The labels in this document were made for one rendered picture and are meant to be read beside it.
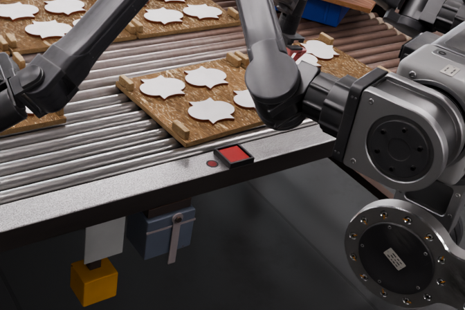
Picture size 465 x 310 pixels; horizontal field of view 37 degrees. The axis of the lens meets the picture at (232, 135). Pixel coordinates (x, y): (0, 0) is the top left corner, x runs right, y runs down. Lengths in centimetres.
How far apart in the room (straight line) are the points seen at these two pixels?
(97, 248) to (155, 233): 14
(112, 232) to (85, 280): 13
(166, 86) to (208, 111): 16
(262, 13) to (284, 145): 86
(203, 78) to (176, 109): 20
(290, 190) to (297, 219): 21
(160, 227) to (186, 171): 15
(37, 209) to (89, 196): 12
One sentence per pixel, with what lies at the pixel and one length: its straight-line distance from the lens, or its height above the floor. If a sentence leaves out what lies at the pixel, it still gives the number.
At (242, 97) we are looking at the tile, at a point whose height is 95.
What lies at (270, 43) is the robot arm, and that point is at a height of 150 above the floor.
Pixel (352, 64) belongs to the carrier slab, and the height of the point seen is 94.
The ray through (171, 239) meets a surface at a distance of 176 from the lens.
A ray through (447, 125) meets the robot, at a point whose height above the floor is 149.
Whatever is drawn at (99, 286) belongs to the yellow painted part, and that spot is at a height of 68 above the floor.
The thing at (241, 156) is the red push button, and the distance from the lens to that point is 178.
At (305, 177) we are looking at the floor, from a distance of 342.
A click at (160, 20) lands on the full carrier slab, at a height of 95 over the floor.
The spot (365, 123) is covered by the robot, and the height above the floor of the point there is 146.
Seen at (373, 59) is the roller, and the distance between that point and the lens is 251.
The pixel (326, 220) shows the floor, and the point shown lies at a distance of 319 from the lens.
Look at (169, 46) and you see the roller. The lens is 232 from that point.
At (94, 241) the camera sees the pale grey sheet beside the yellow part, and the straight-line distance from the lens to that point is 167.
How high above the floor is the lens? 191
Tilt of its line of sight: 32 degrees down
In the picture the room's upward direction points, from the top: 10 degrees clockwise
